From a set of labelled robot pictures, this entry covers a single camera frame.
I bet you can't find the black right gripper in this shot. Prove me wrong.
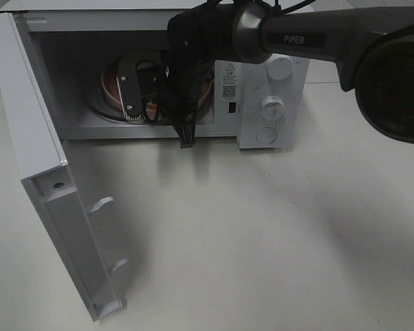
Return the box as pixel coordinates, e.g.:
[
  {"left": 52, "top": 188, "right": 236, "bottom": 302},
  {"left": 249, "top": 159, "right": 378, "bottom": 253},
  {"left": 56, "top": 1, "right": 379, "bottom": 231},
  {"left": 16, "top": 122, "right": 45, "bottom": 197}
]
[{"left": 157, "top": 5, "right": 239, "bottom": 148}]

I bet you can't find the pink round plate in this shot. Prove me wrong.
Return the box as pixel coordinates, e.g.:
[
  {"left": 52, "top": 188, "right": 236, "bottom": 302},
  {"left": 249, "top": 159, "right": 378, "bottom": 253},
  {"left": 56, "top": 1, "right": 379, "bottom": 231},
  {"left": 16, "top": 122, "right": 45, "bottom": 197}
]
[{"left": 101, "top": 57, "right": 214, "bottom": 118}]

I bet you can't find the white timer knob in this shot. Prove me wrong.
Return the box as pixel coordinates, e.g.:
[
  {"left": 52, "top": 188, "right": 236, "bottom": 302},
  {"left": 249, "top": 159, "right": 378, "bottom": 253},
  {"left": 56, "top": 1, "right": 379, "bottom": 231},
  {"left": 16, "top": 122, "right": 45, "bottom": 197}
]
[{"left": 261, "top": 96, "right": 285, "bottom": 121}]

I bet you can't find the round door release button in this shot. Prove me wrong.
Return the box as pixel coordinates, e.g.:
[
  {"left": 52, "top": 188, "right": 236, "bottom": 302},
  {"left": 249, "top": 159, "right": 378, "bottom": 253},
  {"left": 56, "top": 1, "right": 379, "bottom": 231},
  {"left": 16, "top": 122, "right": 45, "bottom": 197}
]
[{"left": 256, "top": 128, "right": 277, "bottom": 144}]

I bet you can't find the white microwave door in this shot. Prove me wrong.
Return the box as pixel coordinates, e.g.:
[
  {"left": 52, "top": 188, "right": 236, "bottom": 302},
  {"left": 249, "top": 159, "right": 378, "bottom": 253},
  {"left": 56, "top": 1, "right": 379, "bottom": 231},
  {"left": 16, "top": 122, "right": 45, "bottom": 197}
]
[{"left": 0, "top": 12, "right": 123, "bottom": 321}]

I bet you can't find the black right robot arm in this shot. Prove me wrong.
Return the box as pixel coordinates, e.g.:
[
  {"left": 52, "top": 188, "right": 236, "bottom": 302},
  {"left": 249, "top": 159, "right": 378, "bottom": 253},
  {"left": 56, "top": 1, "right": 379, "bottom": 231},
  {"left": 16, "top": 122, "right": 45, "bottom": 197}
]
[{"left": 155, "top": 1, "right": 414, "bottom": 148}]

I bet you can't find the upper white power knob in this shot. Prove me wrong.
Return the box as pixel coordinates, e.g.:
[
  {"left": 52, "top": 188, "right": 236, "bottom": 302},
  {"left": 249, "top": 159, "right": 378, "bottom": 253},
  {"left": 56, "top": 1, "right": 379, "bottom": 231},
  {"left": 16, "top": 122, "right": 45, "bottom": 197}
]
[{"left": 265, "top": 54, "right": 293, "bottom": 81}]

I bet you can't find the white microwave oven body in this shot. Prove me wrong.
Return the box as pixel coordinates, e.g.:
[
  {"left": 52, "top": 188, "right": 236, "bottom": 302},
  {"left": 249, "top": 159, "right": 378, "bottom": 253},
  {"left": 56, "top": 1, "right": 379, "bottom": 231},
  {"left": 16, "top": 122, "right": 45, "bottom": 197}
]
[{"left": 0, "top": 1, "right": 308, "bottom": 153}]

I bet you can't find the glass microwave turntable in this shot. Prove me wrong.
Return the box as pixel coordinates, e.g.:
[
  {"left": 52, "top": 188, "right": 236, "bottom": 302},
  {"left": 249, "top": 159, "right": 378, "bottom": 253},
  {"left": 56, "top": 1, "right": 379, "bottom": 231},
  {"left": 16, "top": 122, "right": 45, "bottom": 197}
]
[{"left": 82, "top": 89, "right": 127, "bottom": 123}]

